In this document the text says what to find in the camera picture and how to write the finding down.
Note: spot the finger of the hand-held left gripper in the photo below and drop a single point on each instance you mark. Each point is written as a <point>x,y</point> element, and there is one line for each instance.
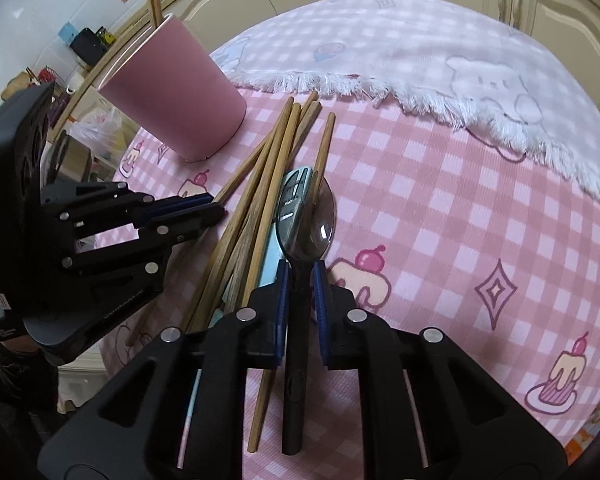
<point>200,217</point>
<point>190,201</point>

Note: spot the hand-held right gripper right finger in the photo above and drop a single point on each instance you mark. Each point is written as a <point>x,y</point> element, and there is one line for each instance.
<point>321,310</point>

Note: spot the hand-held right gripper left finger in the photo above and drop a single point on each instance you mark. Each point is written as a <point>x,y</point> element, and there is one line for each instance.
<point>282,305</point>

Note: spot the metal spoon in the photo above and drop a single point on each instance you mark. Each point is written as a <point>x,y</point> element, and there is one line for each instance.
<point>294,185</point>

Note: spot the pink cup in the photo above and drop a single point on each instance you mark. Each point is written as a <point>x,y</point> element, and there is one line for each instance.
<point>180,95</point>

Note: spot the clear plastic bag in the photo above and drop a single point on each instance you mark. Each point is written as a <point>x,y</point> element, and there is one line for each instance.
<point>100,127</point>

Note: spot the pink checkered tablecloth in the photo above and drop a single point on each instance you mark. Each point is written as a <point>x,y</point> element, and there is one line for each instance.
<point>430,210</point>

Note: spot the small yellow container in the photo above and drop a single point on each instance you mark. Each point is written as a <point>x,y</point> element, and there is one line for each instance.
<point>105,36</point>

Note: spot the white stool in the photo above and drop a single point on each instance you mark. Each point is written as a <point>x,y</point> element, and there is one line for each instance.
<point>80,377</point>

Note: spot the white fringed bear blanket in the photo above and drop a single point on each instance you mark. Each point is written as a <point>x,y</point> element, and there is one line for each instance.
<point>405,45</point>

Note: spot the colourful printed cloth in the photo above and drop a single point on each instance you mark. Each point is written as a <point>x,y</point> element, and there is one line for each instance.
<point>590,435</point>

